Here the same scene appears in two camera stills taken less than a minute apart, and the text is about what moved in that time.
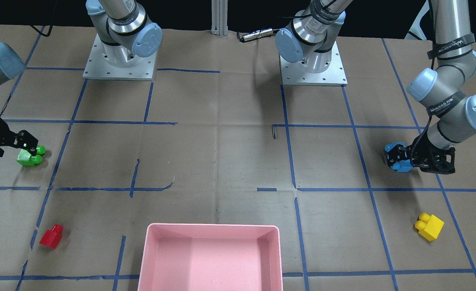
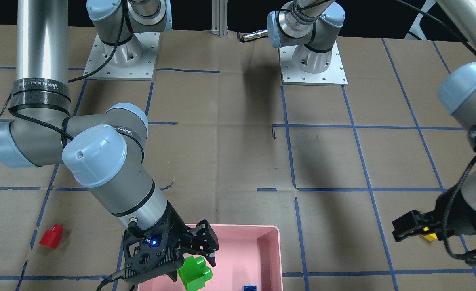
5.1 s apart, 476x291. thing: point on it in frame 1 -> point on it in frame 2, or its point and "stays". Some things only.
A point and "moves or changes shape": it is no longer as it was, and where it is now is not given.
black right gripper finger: x=25 y=140 -> x=171 y=270
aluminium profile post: x=219 y=12 stays
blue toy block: x=403 y=166 -> x=249 y=287
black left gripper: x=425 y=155 -> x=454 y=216
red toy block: x=51 y=238 stays
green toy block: x=26 y=158 moves or changes shape
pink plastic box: x=192 y=257 stays
